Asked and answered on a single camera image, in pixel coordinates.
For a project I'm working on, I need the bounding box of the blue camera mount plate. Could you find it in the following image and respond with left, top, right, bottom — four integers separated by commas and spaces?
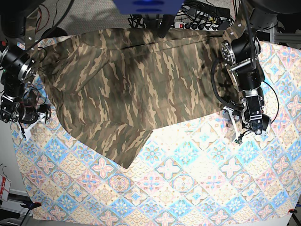
113, 0, 184, 15

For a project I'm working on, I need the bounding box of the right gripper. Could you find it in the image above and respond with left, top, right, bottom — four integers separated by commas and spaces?
18, 104, 51, 125

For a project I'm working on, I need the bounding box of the patterned tile tablecloth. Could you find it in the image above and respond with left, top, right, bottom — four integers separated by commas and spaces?
10, 42, 301, 226

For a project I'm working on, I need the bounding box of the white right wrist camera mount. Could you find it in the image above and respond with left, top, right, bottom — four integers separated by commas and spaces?
17, 112, 49, 140

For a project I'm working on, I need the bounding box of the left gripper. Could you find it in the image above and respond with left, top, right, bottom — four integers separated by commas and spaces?
223, 98, 249, 129

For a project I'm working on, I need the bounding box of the blue clamp bottom left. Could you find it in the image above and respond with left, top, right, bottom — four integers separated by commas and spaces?
20, 201, 41, 216

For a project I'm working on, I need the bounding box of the black thick cable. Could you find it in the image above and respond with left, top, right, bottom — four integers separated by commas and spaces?
210, 57, 243, 110

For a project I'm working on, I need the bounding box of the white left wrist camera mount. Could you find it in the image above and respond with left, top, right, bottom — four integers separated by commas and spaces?
223, 106, 243, 145

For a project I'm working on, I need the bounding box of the camouflage T-shirt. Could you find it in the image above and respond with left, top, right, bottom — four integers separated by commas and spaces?
38, 28, 231, 168

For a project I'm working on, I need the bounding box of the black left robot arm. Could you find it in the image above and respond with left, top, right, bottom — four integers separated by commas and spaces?
220, 0, 277, 135

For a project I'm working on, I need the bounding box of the red white paper tag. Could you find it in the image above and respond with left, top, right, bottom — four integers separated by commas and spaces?
0, 175, 11, 201

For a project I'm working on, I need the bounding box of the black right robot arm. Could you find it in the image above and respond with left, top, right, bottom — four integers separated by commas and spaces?
0, 0, 50, 125

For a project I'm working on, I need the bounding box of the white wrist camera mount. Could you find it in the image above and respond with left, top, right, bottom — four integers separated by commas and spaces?
223, 106, 243, 145
17, 112, 49, 140

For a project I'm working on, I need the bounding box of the white power strip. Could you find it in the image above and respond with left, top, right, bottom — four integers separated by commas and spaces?
174, 21, 230, 31

